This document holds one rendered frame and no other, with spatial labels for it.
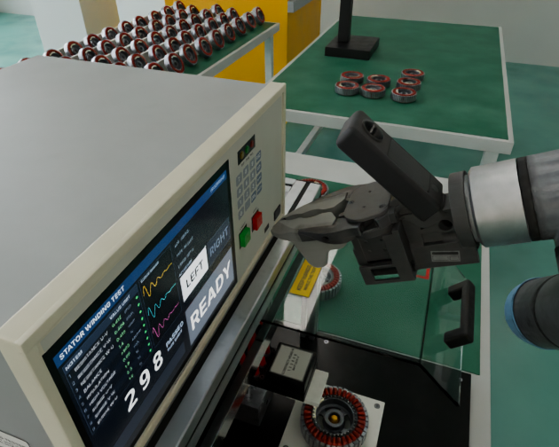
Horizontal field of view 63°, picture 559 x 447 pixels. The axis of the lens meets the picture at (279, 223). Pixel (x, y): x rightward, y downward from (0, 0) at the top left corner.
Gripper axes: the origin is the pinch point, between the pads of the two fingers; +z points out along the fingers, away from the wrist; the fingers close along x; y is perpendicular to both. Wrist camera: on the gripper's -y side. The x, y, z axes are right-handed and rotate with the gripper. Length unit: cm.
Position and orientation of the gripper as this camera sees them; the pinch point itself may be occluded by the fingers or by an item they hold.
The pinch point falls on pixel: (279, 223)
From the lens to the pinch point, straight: 51.9
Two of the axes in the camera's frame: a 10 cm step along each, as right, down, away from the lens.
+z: -8.5, 1.6, 5.0
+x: 3.4, -5.6, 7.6
